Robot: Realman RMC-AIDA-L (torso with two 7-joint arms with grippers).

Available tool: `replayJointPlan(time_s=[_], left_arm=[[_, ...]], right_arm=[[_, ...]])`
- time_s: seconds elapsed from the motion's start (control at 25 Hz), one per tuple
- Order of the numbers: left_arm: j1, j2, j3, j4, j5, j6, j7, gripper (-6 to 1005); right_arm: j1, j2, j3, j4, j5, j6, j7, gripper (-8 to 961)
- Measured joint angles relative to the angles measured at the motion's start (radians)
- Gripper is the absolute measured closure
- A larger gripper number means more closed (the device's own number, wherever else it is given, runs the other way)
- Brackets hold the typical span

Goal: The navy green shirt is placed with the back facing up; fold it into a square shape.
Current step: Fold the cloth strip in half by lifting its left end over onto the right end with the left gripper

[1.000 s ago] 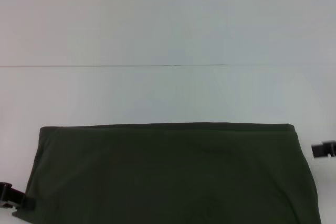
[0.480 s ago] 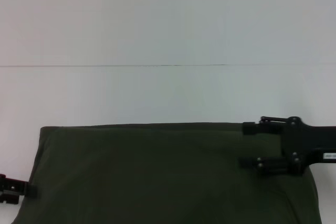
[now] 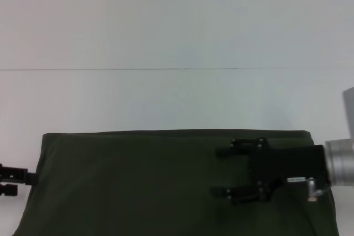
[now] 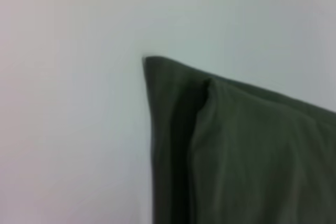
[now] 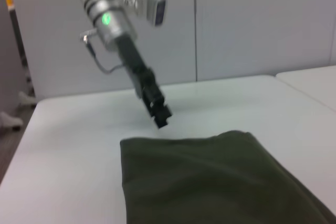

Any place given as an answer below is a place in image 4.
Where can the dark green shirt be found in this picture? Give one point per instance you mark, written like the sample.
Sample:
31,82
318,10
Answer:
249,155

